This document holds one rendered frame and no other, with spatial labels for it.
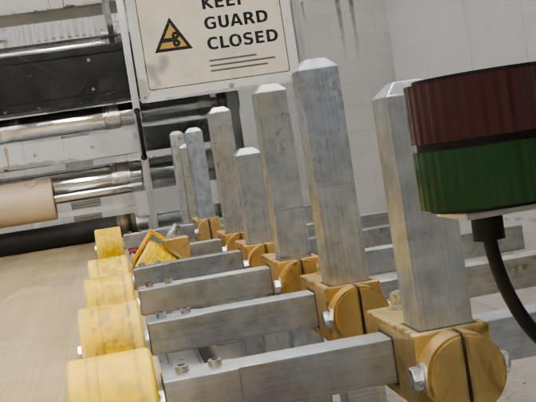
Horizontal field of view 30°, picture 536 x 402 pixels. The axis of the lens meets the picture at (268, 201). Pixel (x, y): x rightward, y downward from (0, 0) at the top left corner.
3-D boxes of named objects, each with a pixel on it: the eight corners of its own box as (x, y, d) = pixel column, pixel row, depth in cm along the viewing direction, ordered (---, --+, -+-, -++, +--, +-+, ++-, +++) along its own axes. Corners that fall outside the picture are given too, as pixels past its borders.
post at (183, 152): (222, 340, 240) (191, 143, 238) (224, 343, 237) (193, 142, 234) (208, 343, 240) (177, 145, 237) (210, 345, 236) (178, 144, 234)
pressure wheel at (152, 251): (152, 294, 169) (176, 253, 169) (154, 300, 161) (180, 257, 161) (122, 276, 168) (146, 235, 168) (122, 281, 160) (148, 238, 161)
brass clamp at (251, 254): (276, 268, 148) (271, 234, 147) (293, 277, 134) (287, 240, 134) (235, 274, 147) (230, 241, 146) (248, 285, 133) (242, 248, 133)
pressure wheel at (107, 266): (134, 297, 134) (137, 319, 141) (125, 244, 138) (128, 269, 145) (89, 305, 133) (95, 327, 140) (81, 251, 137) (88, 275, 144)
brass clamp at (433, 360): (447, 364, 74) (437, 297, 73) (522, 406, 60) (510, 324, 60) (366, 380, 73) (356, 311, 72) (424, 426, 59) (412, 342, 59)
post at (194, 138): (234, 348, 215) (199, 127, 213) (236, 350, 212) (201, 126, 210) (218, 350, 215) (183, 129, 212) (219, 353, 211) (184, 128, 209)
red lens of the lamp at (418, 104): (530, 126, 41) (523, 72, 41) (601, 118, 35) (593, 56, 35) (392, 147, 40) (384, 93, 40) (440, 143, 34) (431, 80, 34)
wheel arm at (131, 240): (333, 214, 222) (331, 198, 222) (336, 214, 219) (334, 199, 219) (108, 251, 215) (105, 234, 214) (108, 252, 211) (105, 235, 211)
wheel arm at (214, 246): (398, 226, 173) (396, 208, 172) (403, 226, 170) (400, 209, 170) (189, 261, 167) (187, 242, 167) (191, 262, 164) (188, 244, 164)
